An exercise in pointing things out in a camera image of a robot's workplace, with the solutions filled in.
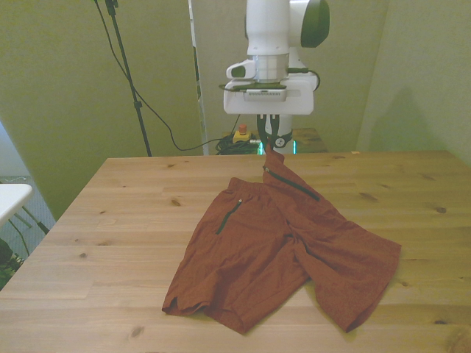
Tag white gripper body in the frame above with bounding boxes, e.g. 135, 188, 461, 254
222, 78, 316, 116

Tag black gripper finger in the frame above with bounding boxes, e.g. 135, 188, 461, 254
267, 114, 280, 148
256, 114, 269, 149

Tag rust orange shorts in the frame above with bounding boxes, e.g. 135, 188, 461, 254
161, 145, 402, 335

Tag black cable bundle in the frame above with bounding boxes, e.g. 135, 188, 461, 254
214, 134, 262, 156

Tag black tripod pole stand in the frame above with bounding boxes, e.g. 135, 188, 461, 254
105, 0, 153, 157

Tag white side table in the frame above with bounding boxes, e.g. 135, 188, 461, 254
0, 182, 51, 236

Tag green plant leaves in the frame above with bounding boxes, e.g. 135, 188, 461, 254
0, 220, 31, 291

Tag yellow emergency stop button box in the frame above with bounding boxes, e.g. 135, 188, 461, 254
232, 124, 253, 145

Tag black tripod camera cable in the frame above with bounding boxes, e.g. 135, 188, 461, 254
92, 0, 225, 152

